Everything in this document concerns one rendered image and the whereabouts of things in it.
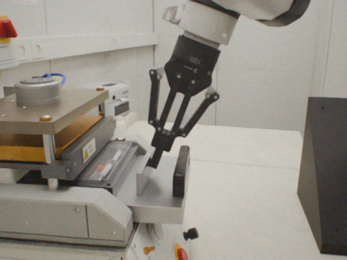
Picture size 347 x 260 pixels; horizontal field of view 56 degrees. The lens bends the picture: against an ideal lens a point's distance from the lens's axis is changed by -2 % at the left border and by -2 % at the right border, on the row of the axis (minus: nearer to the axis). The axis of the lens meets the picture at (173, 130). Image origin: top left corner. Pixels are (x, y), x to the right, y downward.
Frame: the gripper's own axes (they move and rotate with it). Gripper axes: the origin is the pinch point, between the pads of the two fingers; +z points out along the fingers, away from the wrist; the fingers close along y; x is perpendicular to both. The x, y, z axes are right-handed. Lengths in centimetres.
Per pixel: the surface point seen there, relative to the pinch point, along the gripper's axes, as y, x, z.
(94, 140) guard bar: -11.7, -1.8, 2.3
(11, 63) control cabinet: -37.7, 12.4, -1.2
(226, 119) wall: 43, 247, 49
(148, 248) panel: 4.2, -12.5, 11.7
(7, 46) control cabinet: -38.9, 11.8, -4.5
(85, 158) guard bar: -11.0, -6.6, 3.9
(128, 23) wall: -59, 196, -5
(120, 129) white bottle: -19, 68, 26
